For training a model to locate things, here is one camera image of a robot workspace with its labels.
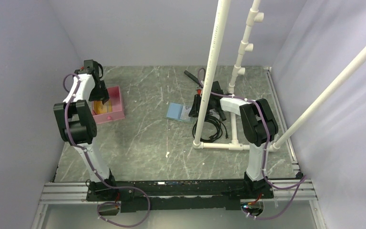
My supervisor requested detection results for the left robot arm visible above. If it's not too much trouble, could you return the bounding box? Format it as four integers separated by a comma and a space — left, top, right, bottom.
53, 60, 118, 200

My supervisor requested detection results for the silver grey credit card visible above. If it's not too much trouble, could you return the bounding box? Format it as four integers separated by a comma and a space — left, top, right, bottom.
180, 106, 192, 123

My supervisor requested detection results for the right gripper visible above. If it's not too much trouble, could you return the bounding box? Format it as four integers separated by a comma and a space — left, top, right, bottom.
188, 94, 213, 117

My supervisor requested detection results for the pink plastic bin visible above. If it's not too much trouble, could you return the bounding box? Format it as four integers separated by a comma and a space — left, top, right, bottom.
91, 86, 125, 124

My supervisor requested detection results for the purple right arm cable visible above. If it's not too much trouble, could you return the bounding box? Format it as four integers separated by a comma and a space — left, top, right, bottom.
197, 68, 307, 221

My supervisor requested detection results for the black foam tube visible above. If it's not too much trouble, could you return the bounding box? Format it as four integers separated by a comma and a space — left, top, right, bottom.
183, 70, 203, 87

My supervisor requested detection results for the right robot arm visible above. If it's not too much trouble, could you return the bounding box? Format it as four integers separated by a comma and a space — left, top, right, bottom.
210, 86, 278, 198

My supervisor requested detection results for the green card holder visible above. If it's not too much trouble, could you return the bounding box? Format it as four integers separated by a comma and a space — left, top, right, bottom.
166, 103, 194, 123

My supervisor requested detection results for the stack of credit cards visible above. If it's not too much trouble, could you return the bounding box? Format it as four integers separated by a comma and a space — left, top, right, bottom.
93, 100, 112, 115

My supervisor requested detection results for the coiled black cable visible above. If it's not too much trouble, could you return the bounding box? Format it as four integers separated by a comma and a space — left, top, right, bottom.
192, 114, 228, 143

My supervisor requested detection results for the white PVC pipe frame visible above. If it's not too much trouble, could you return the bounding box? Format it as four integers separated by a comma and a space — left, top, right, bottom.
193, 0, 366, 152

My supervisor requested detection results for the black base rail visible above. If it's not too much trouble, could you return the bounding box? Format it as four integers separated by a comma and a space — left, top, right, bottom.
86, 178, 274, 213

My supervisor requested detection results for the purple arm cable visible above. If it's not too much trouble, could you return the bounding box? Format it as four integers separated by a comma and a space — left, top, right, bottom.
63, 73, 151, 228
197, 68, 307, 221

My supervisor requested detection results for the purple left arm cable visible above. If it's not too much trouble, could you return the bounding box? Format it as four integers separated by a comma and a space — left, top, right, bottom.
63, 73, 151, 228

